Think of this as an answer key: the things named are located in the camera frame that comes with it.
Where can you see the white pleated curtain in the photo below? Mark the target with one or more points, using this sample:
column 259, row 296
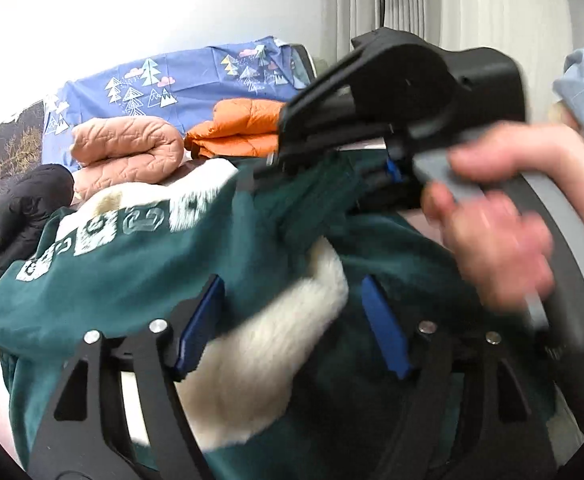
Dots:
column 538, row 34

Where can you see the dark purple patterned blanket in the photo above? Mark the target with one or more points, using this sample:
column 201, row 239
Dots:
column 20, row 145

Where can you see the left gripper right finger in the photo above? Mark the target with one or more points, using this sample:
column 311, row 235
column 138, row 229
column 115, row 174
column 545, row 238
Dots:
column 468, row 413

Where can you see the black puffer jacket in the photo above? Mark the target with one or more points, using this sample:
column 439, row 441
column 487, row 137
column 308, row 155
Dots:
column 27, row 206

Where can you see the blue tree-print sheet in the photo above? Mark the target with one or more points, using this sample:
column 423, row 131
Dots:
column 181, row 87

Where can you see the peach quilted jacket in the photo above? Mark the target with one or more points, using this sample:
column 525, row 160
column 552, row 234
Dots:
column 123, row 149

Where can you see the orange puffer jacket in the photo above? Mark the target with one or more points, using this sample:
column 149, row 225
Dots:
column 240, row 127

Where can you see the dark green fleece sweater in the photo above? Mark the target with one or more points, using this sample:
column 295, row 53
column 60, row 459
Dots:
column 291, row 385

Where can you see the person right hand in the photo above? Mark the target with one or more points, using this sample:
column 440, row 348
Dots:
column 503, row 253

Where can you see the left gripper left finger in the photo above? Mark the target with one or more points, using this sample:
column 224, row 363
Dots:
column 116, row 413

